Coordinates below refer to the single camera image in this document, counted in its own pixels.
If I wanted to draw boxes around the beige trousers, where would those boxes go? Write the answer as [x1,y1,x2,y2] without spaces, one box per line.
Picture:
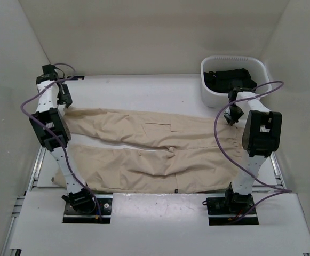
[64,108,243,193]

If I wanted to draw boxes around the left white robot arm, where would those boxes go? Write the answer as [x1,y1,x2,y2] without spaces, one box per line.
[29,70,97,214]

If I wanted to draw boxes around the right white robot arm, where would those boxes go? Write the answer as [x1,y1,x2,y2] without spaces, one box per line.
[224,92,282,213]

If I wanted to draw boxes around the black trousers in basket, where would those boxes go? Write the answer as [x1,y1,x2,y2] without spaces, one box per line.
[203,68,257,94]

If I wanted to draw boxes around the white plastic basket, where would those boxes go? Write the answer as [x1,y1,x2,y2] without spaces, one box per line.
[200,55,269,108]

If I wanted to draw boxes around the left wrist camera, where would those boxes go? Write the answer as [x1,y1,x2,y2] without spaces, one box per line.
[42,64,58,76]

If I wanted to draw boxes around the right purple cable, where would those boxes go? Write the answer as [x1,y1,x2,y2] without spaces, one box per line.
[213,81,291,222]

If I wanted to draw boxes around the aluminium frame rail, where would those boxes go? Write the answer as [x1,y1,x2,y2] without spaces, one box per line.
[24,147,45,195]

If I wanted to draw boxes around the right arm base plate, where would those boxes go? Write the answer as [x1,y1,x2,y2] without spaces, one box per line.
[202,197,259,226]

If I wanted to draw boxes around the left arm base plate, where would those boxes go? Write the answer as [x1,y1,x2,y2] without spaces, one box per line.
[62,194,113,224]

